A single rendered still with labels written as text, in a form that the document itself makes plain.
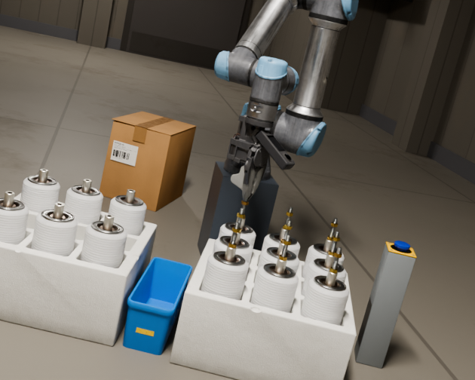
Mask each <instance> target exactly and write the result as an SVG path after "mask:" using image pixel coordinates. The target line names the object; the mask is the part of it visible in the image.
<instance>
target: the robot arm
mask: <svg viewBox="0 0 475 380"><path fill-rule="evenodd" d="M358 3H359V0H267V2H266V3H265V4H264V6H263V7H262V9H261V10H260V12H259V13H258V14H257V16H256V17H255V19H254V20H253V22H252V23H251V24H250V26H249V28H248V29H247V30H246V32H245V33H244V35H243V36H242V38H241V39H240V41H239V42H238V43H237V45H236V46H235V48H234V50H233V51H232V52H230V51H222V52H220V53H219V54H218V56H217V58H216V61H215V65H214V72H215V75H216V77H218V78H221V79H222V80H226V81H228V82H230V81H231V82H234V83H237V84H242V85H245V86H248V87H251V88H252V90H251V94H250V100H249V102H248V103H245V104H244V107H243V110H242V113H241V115H239V119H238V120H239V121H240V122H239V126H238V129H237V135H236V134H235V135H236V136H235V135H234V137H233V138H231V140H230V144H229V147H228V154H227V158H226V160H225V164H224V167H223V168H224V170H226V171H227V172H229V173H231V174H233V175H232V176H231V182H232V183H233V184H235V185H236V186H237V187H238V188H240V189H241V190H242V196H243V201H246V200H247V199H248V200H249V199H250V198H251V197H252V196H253V195H254V193H255V191H256V190H257V188H258V186H259V183H260V182H261V180H268V179H269V178H270V175H271V163H270V156H271V157H272V158H273V159H274V161H275V162H276V163H277V165H278V166H279V168H280V169H282V170H288V169H291V168H292V167H293V166H294V165H295V161H294V160H293V159H292V158H291V157H290V156H289V154H288V153H287V152H290V153H293V154H296V155H301V156H304V157H311V156H312V155H314V154H315V152H316V151H317V150H318V148H319V147H320V144H321V143H322V141H323V138H324V135H325V132H326V124H325V123H324V122H322V120H323V114H322V112H321V110H320V107H321V103H322V100H323V95H324V92H325V89H326V83H327V80H328V77H329V71H330V69H331V65H332V62H333V57H334V53H335V50H336V45H337V42H338V39H339V33H340V31H341V30H342V29H344V28H345V27H346V26H347V24H348V21H351V20H353V19H354V18H355V17H356V13H357V8H358ZM296 9H304V10H307V11H310V13H309V16H308V18H309V20H310V21H311V24H312V25H311V31H310V35H309V38H308V43H307V47H306V50H305V55H304V59H303V62H302V68H301V72H300V75H299V76H298V73H297V72H296V70H295V69H294V68H292V67H290V66H288V64H287V62H286V61H284V60H279V59H276V58H273V57H263V56H262V55H263V54H264V53H265V51H266V49H267V48H268V46H269V45H270V43H271V42H272V40H273V39H274V37H275V36H276V34H277V32H278V31H279V29H280V28H281V27H282V25H283V23H284V22H285V20H286V18H287V17H288V16H289V15H291V14H293V13H294V12H295V11H296ZM294 90H296V92H295V96H294V99H293V103H292V104H290V105H289V106H287V108H286V111H285V112H282V111H281V106H280V105H279V102H280V97H281V95H287V94H289V93H292V92H293V91H294Z"/></svg>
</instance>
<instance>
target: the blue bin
mask: <svg viewBox="0 0 475 380"><path fill-rule="evenodd" d="M191 273H192V267H191V266H190V265H187V264H184V263H181V262H175V261H172V260H168V259H162V258H159V257H154V258H153V259H152V260H151V262H150V263H149V265H148V267H147V268H146V270H145V271H144V273H143V275H142V277H141V278H140V279H139V281H138V283H137V285H136V286H135V287H134V289H133V291H132V293H131V294H130V296H129V297H128V300H127V305H128V310H127V319H126V324H125V330H124V339H123V346H124V347H126V348H130V349H133V350H137V351H142V352H146V353H149V354H154V355H161V354H162V352H163V350H164V347H165V345H166V343H167V340H168V338H169V335H170V333H171V330H172V328H173V325H174V324H175V321H176V318H177V316H178V313H179V311H180V308H181V306H182V301H183V297H184V294H185V290H186V288H187V286H188V279H189V278H190V275H191Z"/></svg>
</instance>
